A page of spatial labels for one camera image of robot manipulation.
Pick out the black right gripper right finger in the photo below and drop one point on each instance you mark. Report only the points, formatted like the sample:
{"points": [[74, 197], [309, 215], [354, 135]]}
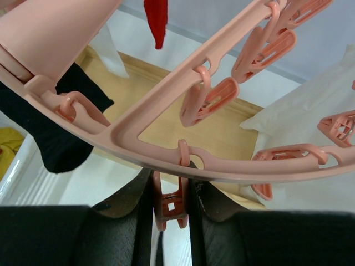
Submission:
{"points": [[223, 232]]}

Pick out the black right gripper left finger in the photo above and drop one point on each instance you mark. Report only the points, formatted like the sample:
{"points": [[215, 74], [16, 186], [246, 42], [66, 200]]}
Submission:
{"points": [[115, 231]]}

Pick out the black sock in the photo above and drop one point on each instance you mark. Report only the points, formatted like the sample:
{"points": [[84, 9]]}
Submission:
{"points": [[60, 150]]}

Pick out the white ankle sock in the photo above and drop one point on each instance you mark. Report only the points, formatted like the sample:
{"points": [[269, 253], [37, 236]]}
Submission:
{"points": [[104, 46]]}

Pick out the white plastic laundry basket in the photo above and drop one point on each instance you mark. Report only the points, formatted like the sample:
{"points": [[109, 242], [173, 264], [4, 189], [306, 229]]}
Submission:
{"points": [[22, 161]]}

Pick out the white undershirt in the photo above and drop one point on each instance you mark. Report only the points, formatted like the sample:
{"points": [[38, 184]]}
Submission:
{"points": [[293, 119]]}

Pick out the yellow sock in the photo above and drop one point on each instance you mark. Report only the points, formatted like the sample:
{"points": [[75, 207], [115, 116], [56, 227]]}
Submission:
{"points": [[11, 141]]}

